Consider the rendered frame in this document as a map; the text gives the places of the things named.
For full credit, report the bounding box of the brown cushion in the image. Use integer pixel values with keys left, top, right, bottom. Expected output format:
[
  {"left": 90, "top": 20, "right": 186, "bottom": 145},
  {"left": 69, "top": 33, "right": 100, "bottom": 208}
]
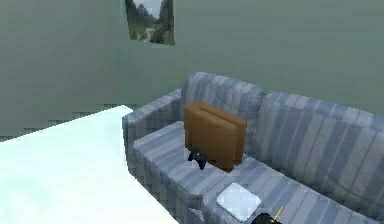
[{"left": 183, "top": 101, "right": 248, "bottom": 173}]

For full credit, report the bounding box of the black game controller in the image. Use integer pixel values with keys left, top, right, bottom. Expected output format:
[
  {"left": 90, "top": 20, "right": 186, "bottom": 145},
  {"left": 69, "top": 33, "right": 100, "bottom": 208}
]
[
  {"left": 187, "top": 148, "right": 208, "bottom": 171},
  {"left": 250, "top": 212, "right": 283, "bottom": 224}
]

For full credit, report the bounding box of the framed landscape picture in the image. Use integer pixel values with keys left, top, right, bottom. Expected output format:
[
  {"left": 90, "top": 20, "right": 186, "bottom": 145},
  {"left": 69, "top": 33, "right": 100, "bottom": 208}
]
[{"left": 124, "top": 0, "right": 176, "bottom": 46}]

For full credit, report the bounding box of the white square box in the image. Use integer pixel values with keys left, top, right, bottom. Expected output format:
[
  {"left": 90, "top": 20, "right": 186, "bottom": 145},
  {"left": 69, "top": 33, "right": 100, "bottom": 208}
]
[{"left": 215, "top": 182, "right": 262, "bottom": 223}]

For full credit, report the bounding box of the blue striped sofa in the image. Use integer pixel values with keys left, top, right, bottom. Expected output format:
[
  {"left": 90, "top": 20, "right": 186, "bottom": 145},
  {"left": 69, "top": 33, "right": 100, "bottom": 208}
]
[{"left": 121, "top": 71, "right": 384, "bottom": 224}]

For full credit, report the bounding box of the yellow pencil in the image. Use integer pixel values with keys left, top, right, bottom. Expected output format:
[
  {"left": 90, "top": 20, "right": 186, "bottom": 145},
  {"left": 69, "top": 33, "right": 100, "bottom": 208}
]
[{"left": 273, "top": 205, "right": 285, "bottom": 221}]

